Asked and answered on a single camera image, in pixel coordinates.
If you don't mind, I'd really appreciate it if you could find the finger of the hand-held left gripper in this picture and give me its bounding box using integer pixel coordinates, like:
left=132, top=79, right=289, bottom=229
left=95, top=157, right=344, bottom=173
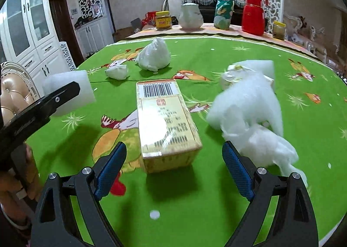
left=5, top=82, right=81, bottom=143

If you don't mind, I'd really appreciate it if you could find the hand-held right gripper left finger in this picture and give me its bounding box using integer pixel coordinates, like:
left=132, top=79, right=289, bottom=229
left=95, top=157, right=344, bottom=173
left=30, top=141, right=128, bottom=247

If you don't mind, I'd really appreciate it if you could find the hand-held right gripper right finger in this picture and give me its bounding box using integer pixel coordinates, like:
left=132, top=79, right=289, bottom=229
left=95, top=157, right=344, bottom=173
left=222, top=141, right=318, bottom=247

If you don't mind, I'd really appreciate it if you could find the white foam block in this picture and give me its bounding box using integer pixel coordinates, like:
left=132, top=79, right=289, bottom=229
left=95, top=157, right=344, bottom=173
left=245, top=60, right=276, bottom=93
left=43, top=71, right=97, bottom=117

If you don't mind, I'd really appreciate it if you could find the yellow cardboard box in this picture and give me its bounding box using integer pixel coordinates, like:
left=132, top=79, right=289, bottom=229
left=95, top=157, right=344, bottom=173
left=136, top=79, right=203, bottom=174

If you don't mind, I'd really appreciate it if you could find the white plastic bag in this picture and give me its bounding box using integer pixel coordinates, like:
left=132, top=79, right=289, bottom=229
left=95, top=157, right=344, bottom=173
left=135, top=38, right=171, bottom=72

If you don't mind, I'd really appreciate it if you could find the person's left forearm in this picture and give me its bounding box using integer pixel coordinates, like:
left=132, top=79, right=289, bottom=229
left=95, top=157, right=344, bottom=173
left=0, top=204, right=31, bottom=247

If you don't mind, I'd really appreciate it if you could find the person's left hand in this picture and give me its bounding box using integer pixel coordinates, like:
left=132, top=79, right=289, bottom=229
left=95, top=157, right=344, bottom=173
left=0, top=144, right=41, bottom=224

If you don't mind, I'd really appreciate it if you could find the green printed tablecloth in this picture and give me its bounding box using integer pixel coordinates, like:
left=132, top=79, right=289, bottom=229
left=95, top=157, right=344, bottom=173
left=26, top=23, right=347, bottom=247

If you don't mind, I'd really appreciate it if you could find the crumpled white tissue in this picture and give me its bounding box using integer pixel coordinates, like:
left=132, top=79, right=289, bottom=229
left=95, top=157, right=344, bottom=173
left=105, top=64, right=128, bottom=80

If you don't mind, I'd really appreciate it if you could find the white glass-door cabinet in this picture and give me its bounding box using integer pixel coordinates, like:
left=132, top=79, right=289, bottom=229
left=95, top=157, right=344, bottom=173
left=0, top=0, right=74, bottom=96

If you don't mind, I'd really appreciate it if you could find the dark wooden door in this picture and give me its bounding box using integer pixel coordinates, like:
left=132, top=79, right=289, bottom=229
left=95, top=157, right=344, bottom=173
left=48, top=0, right=84, bottom=67

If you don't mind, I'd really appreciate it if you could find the white low cabinet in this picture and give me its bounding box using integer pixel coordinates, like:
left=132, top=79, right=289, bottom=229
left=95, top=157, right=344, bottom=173
left=75, top=18, right=114, bottom=55

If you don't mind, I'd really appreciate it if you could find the red gift box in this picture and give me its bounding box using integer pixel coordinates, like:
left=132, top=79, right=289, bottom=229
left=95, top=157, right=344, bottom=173
left=141, top=12, right=157, bottom=26

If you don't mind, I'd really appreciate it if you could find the large amber jar yellow lid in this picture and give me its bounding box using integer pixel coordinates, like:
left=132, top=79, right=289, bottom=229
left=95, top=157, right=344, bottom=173
left=155, top=11, right=172, bottom=30

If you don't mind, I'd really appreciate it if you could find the small glass jar yellow lid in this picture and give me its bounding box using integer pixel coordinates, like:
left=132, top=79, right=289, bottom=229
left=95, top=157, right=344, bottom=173
left=272, top=21, right=287, bottom=40

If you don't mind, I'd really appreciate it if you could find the red thermos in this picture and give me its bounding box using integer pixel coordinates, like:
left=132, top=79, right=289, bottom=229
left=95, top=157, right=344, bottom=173
left=241, top=0, right=265, bottom=36

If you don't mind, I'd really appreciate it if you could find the cream carved sofa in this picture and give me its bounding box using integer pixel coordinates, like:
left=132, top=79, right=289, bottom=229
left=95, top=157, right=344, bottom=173
left=283, top=14, right=339, bottom=63

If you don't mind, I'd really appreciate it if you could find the black piano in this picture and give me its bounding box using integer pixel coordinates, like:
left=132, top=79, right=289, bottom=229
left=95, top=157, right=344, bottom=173
left=199, top=5, right=244, bottom=23

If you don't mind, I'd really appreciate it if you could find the white ceramic teapot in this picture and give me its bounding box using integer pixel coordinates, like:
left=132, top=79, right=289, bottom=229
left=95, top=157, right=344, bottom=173
left=179, top=2, right=204, bottom=30

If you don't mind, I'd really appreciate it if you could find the green snack bag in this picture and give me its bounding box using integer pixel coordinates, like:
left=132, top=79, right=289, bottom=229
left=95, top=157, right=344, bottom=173
left=214, top=0, right=234, bottom=30

